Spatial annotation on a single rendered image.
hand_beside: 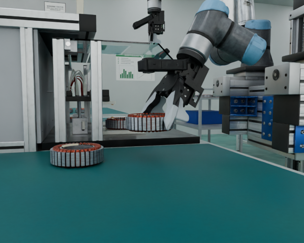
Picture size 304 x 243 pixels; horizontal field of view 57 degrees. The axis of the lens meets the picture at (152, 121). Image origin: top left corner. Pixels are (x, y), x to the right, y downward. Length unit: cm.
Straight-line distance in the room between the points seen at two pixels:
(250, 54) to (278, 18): 767
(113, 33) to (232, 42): 588
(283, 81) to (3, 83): 77
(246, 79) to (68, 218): 115
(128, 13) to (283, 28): 409
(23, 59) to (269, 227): 67
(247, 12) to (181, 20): 546
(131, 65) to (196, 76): 582
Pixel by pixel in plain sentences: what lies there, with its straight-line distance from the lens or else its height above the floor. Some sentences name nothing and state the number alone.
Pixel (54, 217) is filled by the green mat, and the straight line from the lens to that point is 37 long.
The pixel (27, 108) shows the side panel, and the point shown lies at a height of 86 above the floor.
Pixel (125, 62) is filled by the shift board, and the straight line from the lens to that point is 648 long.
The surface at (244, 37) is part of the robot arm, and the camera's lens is 75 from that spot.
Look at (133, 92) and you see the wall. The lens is 647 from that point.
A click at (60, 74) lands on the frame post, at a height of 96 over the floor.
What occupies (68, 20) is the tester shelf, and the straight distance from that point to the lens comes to 82.
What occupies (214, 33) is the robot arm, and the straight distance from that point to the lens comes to 72.
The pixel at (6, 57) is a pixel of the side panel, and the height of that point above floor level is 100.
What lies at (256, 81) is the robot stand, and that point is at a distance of 140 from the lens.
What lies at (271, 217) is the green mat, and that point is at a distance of 38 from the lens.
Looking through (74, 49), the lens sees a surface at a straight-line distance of 88.
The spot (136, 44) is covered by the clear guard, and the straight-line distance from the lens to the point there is 91.
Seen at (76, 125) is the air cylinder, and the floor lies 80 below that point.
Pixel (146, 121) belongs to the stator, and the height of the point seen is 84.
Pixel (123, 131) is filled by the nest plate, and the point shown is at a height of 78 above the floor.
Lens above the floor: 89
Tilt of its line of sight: 5 degrees down
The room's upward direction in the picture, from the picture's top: straight up
